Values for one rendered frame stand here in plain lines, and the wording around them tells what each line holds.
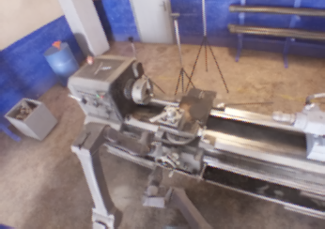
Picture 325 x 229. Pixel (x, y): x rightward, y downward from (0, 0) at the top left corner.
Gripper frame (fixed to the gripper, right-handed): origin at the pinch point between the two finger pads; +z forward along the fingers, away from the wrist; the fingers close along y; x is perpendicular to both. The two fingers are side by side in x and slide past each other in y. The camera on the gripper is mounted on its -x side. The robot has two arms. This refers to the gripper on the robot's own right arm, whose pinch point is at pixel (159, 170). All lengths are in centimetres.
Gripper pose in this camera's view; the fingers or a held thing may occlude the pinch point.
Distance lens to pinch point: 146.8
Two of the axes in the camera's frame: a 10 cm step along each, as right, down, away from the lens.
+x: -7.1, -6.6, -2.5
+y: 5.8, -3.5, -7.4
